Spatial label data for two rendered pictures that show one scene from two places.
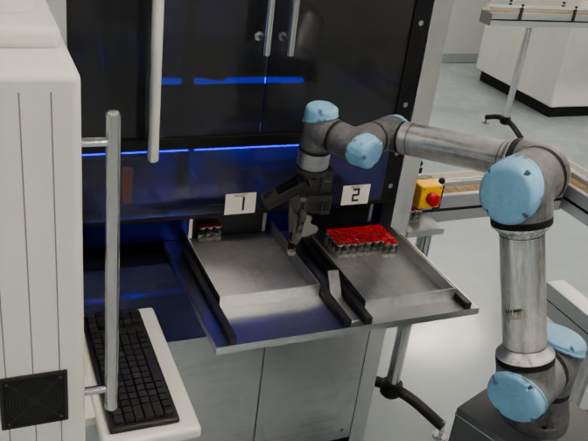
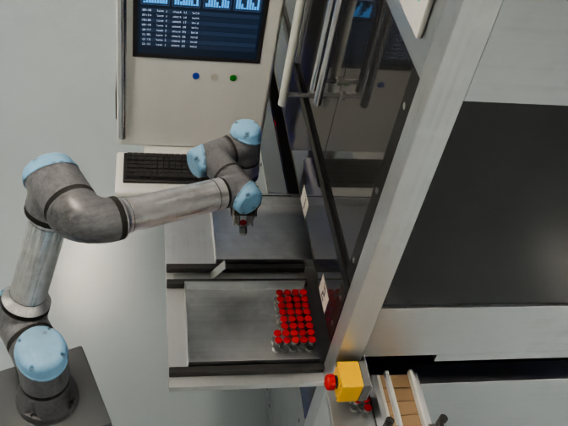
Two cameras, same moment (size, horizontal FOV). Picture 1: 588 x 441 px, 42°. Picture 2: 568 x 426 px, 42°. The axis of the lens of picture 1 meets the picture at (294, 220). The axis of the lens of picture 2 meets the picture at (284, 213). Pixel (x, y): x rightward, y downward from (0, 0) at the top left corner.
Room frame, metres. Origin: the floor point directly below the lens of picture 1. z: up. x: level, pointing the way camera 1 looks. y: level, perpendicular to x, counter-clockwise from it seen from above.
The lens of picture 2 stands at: (2.01, -1.43, 2.52)
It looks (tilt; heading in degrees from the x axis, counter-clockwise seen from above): 44 degrees down; 100
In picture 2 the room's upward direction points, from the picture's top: 12 degrees clockwise
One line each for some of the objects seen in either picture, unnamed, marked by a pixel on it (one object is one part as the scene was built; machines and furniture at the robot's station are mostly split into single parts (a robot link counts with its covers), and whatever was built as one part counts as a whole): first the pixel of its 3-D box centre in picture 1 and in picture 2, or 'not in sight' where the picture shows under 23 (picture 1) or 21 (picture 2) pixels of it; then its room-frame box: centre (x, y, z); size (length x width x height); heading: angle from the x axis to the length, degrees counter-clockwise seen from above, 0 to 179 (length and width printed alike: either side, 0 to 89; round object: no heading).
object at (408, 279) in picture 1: (379, 265); (249, 322); (1.77, -0.24, 0.90); 0.34 x 0.26 x 0.04; 26
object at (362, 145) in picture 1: (358, 143); (215, 161); (1.58, -0.12, 1.30); 0.11 x 0.11 x 0.08; 53
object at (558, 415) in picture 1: (539, 398); (46, 387); (1.37, -0.60, 0.84); 0.15 x 0.15 x 0.10
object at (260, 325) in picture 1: (316, 276); (250, 280); (1.72, -0.08, 0.87); 0.70 x 0.48 x 0.02; 116
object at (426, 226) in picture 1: (414, 222); (357, 412); (2.11, -0.37, 0.87); 0.14 x 0.13 x 0.02; 26
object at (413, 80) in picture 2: (413, 61); (366, 224); (1.99, -0.26, 1.40); 0.05 x 0.01 x 0.80; 116
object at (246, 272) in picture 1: (248, 261); (269, 230); (1.71, 0.11, 0.90); 0.34 x 0.26 x 0.04; 26
